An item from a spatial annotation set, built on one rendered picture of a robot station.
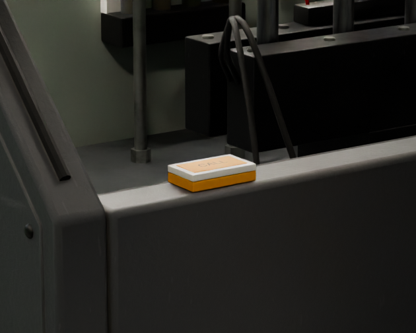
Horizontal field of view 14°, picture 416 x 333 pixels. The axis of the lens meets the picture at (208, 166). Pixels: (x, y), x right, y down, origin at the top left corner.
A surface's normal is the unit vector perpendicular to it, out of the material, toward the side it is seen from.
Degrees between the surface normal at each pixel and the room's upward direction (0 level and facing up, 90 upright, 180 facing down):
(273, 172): 0
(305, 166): 0
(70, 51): 90
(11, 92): 43
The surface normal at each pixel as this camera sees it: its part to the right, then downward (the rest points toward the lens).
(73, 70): 0.56, 0.22
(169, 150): 0.00, -0.96
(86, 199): 0.38, -0.55
